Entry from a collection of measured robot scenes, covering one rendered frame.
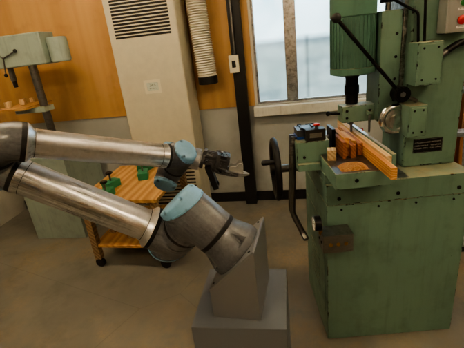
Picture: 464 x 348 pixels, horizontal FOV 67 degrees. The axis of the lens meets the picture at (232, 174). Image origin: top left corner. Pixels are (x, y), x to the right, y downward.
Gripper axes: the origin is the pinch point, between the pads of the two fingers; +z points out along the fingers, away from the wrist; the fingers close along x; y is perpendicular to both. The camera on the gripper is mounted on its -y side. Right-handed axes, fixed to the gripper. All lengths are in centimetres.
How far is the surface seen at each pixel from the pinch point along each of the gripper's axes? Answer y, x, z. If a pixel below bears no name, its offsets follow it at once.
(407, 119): 40, -9, 52
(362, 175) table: 18.7, -24.4, 36.8
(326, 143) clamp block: 21.7, -1.4, 28.2
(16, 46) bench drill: 9, 127, -167
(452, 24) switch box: 74, -6, 55
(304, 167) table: 10.5, -3.4, 22.3
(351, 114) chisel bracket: 34, 7, 37
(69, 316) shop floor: -116, 19, -74
